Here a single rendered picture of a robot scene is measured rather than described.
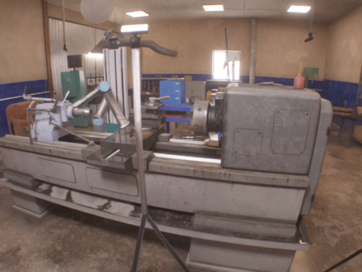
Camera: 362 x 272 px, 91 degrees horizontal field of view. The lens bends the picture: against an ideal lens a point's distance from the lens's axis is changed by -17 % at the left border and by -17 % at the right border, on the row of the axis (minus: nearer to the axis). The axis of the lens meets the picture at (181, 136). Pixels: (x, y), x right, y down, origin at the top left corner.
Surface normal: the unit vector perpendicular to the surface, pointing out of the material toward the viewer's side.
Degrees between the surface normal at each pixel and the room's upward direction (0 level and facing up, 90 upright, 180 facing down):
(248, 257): 90
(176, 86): 90
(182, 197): 90
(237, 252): 90
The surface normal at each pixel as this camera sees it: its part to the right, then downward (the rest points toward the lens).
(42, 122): -0.24, -0.13
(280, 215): -0.26, 0.29
